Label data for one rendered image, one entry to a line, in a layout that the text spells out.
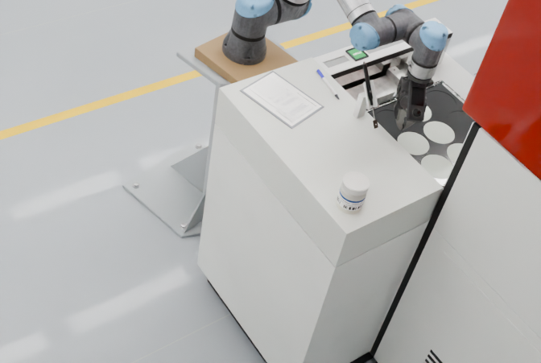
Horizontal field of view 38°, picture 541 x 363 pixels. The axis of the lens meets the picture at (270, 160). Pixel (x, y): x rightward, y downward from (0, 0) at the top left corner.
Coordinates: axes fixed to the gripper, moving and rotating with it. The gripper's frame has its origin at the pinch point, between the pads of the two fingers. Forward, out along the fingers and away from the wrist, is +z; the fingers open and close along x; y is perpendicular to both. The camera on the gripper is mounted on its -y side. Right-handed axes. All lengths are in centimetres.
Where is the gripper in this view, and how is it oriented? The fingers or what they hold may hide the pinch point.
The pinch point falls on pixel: (402, 128)
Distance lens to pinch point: 236.3
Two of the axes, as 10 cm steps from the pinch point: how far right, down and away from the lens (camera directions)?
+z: -1.4, 6.9, 7.1
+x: -9.9, -1.3, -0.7
